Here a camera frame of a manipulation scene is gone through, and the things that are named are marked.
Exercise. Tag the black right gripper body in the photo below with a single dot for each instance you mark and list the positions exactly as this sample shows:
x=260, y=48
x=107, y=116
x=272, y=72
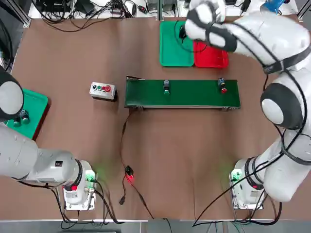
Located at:
x=182, y=32

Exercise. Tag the green push-button part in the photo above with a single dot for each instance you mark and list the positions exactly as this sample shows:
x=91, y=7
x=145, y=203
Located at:
x=25, y=116
x=166, y=87
x=17, y=122

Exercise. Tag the grey control box with buttons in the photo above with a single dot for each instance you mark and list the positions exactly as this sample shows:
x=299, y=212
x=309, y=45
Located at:
x=98, y=93

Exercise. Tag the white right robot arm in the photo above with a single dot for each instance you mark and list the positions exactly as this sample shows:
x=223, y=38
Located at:
x=279, y=60

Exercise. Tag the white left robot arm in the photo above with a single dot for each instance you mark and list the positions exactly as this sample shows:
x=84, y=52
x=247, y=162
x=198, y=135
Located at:
x=22, y=157

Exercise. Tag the green conveyor belt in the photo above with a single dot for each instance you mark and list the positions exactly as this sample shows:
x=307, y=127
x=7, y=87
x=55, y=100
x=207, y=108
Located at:
x=189, y=97

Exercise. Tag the black dock box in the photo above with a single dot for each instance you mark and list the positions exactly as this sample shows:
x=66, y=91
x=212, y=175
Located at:
x=52, y=4

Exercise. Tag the green plastic tray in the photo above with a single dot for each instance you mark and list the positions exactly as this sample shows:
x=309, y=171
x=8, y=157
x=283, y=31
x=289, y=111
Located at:
x=34, y=109
x=170, y=48

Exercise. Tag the red plastic tray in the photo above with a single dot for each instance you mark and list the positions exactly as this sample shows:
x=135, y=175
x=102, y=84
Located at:
x=42, y=123
x=211, y=58

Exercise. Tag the blue desk lamp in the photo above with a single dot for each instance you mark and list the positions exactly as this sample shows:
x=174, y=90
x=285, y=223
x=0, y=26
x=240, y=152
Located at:
x=272, y=4

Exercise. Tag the aluminium frame post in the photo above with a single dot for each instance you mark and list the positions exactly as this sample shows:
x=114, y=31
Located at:
x=160, y=11

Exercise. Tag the small black switch module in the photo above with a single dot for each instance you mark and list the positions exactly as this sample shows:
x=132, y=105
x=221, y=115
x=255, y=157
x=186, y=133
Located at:
x=129, y=170

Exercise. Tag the aluminium frame rail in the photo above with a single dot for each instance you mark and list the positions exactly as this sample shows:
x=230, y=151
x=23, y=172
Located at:
x=24, y=14

